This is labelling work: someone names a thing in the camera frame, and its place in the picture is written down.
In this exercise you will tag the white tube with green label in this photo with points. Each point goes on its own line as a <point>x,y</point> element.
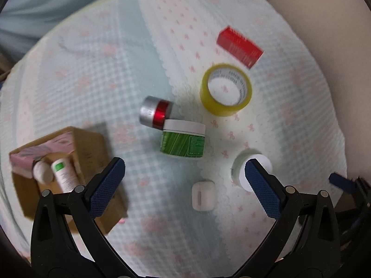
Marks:
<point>65,176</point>

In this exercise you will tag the pink patterned box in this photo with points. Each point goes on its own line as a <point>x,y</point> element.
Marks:
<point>43,153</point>

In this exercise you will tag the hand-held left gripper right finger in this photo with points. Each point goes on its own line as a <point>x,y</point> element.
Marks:
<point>262,186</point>

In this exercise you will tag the white round bottle cap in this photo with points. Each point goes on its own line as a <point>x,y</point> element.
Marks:
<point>42,173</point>

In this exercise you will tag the cardboard box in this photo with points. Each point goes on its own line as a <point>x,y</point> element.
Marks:
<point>87,162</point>

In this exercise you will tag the red box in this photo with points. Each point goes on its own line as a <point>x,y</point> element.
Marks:
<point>240,47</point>

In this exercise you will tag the white earbud case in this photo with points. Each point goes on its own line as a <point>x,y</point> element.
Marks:
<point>203,195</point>

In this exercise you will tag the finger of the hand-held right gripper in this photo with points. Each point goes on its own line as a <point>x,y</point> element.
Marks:
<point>343,181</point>

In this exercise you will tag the white round jar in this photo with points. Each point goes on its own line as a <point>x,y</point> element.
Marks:
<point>243,165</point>

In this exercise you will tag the yellow tape roll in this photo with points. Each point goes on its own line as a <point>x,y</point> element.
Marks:
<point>226,89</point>

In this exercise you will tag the green jar with white lid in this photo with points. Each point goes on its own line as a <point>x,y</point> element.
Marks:
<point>183,139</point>

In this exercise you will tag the blue-grey cloth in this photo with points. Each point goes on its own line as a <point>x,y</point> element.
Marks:
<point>43,3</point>

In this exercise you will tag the silver and red jar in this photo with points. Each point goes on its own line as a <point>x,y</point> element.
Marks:
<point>155,113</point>

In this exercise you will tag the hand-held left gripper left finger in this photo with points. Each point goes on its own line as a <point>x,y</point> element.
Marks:
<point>105,186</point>

